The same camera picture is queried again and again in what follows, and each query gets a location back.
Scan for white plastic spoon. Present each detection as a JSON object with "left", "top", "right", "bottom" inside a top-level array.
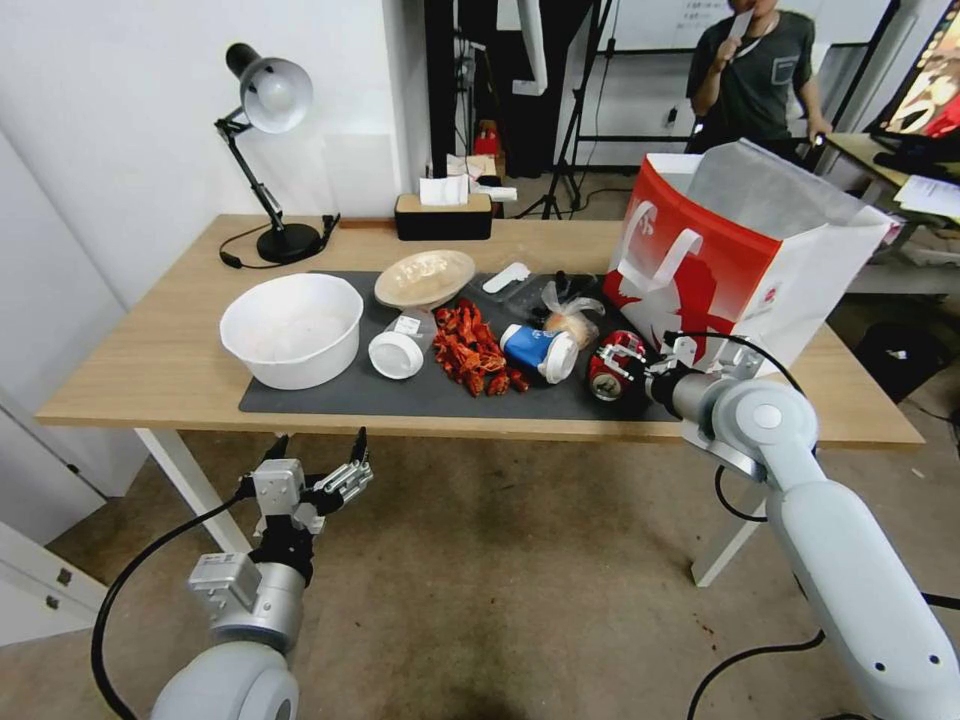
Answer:
[{"left": 481, "top": 262, "right": 532, "bottom": 295}]

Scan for black white desk lamp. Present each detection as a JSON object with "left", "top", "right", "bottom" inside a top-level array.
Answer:
[{"left": 213, "top": 42, "right": 343, "bottom": 265}]

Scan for red white delivery bag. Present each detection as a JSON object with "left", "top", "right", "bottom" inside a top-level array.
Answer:
[{"left": 603, "top": 138, "right": 898, "bottom": 381}]

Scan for cardboard box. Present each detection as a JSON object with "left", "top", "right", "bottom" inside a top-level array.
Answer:
[{"left": 445, "top": 152, "right": 508, "bottom": 189}]

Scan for black lamp cord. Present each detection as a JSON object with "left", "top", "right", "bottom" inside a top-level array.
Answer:
[{"left": 218, "top": 215, "right": 273, "bottom": 271}]

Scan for red crushed soda can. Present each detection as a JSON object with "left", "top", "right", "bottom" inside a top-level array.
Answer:
[{"left": 588, "top": 329, "right": 652, "bottom": 401}]

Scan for white tissue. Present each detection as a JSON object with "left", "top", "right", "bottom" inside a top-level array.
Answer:
[{"left": 418, "top": 176, "right": 472, "bottom": 208}]

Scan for clear jar white lid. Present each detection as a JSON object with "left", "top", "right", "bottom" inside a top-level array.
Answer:
[{"left": 367, "top": 307, "right": 438, "bottom": 381}]

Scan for black floor cable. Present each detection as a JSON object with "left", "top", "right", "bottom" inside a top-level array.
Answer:
[{"left": 684, "top": 592, "right": 960, "bottom": 720}]

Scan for white paper sheets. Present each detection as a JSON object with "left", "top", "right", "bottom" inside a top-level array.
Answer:
[{"left": 895, "top": 173, "right": 960, "bottom": 223}]

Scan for white cabinet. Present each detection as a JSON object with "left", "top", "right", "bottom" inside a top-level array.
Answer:
[{"left": 0, "top": 386, "right": 151, "bottom": 648}]

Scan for clear bag with bread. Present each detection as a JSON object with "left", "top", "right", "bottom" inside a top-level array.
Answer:
[{"left": 541, "top": 283, "right": 610, "bottom": 352}]

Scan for wooden side table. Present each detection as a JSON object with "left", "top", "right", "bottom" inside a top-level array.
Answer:
[{"left": 821, "top": 131, "right": 960, "bottom": 301}]

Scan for black tripod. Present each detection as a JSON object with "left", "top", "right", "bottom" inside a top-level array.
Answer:
[{"left": 515, "top": 0, "right": 628, "bottom": 221}]

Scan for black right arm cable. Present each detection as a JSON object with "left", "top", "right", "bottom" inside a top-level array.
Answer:
[{"left": 712, "top": 461, "right": 770, "bottom": 523}]

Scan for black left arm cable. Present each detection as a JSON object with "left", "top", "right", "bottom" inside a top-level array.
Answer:
[{"left": 91, "top": 479, "right": 260, "bottom": 720}]

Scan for person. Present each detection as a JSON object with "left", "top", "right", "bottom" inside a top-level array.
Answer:
[{"left": 686, "top": 0, "right": 831, "bottom": 155}]

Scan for red yellow picture panel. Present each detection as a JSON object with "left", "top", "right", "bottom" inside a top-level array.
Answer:
[{"left": 872, "top": 0, "right": 960, "bottom": 141}]

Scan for black waste bin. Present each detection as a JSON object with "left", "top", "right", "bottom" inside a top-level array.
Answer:
[{"left": 853, "top": 320, "right": 951, "bottom": 406}]

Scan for red crayfish shell pile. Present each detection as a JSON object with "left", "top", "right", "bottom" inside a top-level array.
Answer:
[{"left": 432, "top": 297, "right": 532, "bottom": 399}]

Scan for wooden table white legs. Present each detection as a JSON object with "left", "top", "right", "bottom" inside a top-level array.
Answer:
[{"left": 35, "top": 213, "right": 925, "bottom": 590}]

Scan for blue white paper cup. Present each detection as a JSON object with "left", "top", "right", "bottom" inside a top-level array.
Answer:
[{"left": 499, "top": 322, "right": 580, "bottom": 385}]

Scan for black tissue box wooden lid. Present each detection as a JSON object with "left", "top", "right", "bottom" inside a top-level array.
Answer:
[{"left": 394, "top": 192, "right": 496, "bottom": 242}]

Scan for white disposable bowl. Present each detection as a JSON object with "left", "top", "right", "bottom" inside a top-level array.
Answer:
[{"left": 218, "top": 272, "right": 366, "bottom": 391}]

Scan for clear plastic tray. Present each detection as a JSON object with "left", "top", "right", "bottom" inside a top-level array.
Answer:
[{"left": 506, "top": 271, "right": 610, "bottom": 318}]

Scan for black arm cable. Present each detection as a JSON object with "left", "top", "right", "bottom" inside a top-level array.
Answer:
[
  {"left": 712, "top": 461, "right": 770, "bottom": 523},
  {"left": 91, "top": 479, "right": 260, "bottom": 720}
]

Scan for dark grey table mat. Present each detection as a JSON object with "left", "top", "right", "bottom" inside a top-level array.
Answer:
[{"left": 238, "top": 269, "right": 681, "bottom": 423}]

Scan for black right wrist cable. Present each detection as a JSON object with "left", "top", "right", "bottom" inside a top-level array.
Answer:
[{"left": 659, "top": 329, "right": 820, "bottom": 451}]

